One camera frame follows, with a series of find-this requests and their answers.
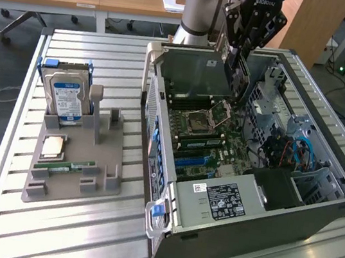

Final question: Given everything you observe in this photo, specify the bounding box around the grey printed parts rack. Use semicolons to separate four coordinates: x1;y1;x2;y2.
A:
20;75;137;218

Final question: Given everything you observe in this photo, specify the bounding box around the blue expansion slot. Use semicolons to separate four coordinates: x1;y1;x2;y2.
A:
173;151;213;174

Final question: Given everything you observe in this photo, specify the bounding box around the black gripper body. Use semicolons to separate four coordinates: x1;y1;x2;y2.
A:
232;0;288;55

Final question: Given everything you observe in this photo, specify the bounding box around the green Dell motherboard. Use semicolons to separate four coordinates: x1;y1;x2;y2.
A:
149;80;265;193

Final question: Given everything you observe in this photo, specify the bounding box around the dark grey PC case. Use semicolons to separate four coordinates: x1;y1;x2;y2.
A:
115;31;345;258

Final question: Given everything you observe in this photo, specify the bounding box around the black plastic shroud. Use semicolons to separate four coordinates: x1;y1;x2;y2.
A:
246;165;310;218

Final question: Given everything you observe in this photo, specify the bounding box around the black wire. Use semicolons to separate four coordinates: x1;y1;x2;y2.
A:
243;139;272;169

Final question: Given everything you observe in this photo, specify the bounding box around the silver disk bay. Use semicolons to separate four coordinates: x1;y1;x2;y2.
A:
285;161;345;211

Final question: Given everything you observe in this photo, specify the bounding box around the grey power supply unit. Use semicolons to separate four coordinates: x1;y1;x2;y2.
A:
170;164;272;241

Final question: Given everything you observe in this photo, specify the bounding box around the black RAM slot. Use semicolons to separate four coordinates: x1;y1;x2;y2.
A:
170;96;211;112
170;93;211;109
170;98;212;115
170;90;211;107

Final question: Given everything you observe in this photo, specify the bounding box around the white paper stack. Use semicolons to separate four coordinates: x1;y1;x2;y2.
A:
158;0;186;15

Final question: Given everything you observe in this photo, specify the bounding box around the wooden cabinet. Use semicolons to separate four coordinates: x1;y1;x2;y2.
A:
260;0;345;74

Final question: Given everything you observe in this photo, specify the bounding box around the silver drive cage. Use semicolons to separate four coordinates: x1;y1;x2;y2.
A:
239;59;301;160

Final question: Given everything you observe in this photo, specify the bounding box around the blue wire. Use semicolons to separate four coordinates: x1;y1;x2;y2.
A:
291;134;321;173

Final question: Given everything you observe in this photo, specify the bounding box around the red wire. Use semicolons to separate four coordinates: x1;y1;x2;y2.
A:
278;137;290;168

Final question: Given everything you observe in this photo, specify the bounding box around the hard disk with blue caddy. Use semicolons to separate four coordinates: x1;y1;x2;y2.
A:
28;54;96;128

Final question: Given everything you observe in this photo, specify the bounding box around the CPU socket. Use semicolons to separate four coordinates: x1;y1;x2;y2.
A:
183;107;218;140

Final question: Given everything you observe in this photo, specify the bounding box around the black Nvidia graphics card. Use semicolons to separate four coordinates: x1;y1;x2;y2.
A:
208;31;259;108

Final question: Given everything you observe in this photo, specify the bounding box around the silver chipset heatsink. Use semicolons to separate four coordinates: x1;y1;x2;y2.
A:
217;161;240;179

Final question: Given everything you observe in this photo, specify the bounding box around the silver CPU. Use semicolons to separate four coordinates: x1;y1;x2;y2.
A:
40;134;65;162

